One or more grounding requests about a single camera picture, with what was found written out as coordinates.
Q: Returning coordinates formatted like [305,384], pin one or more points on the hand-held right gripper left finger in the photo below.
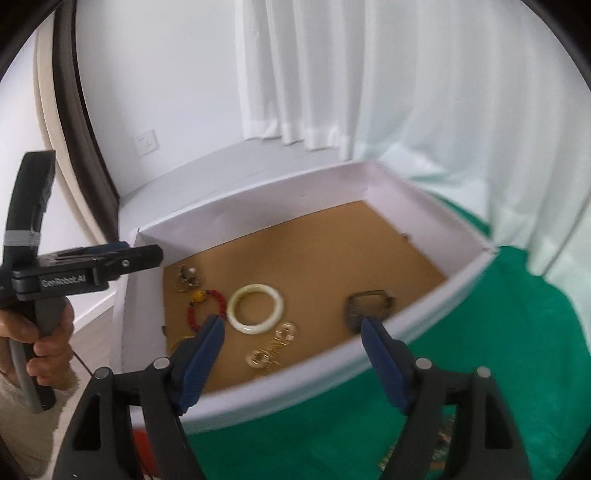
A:
[203,364]

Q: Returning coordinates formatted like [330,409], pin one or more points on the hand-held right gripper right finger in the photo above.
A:
[385,369]

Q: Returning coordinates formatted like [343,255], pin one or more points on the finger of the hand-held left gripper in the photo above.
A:
[106,249]
[138,261]

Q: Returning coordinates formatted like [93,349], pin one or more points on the dark brown buckle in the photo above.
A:
[353,318]

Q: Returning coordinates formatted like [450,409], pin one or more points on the pale jade bangle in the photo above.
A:
[232,309]

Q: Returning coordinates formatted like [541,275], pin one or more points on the white cardboard box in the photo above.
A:
[286,258]

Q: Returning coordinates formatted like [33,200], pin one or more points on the person's left forearm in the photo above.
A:
[32,438]

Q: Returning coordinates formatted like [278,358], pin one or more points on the person's left hand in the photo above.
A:
[51,350]

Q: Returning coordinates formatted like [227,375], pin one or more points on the gold bangle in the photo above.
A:
[445,434]

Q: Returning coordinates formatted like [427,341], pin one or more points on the green cloth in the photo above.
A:
[508,346]

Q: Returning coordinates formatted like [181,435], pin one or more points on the white curtain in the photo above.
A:
[415,92]

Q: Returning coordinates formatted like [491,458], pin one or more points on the white wall socket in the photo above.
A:
[147,142]

